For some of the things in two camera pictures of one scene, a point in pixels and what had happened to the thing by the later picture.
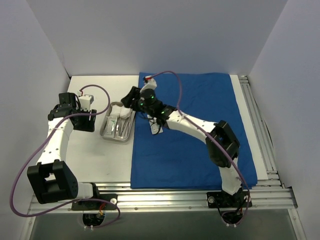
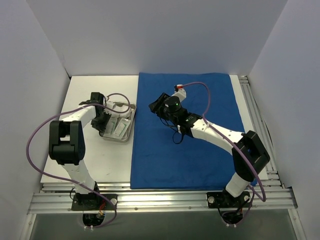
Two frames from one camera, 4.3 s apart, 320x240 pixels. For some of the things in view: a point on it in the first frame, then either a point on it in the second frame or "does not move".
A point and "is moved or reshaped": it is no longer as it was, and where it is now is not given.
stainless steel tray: (118, 123) does not move
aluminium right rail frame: (262, 135) does not move
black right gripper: (133, 96) -> (157, 104)
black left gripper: (84, 121) -> (100, 122)
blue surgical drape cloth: (177, 159) does not move
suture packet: (110, 127) does not move
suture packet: (155, 128) -> (121, 127)
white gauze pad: (115, 111) is moved or reshaped
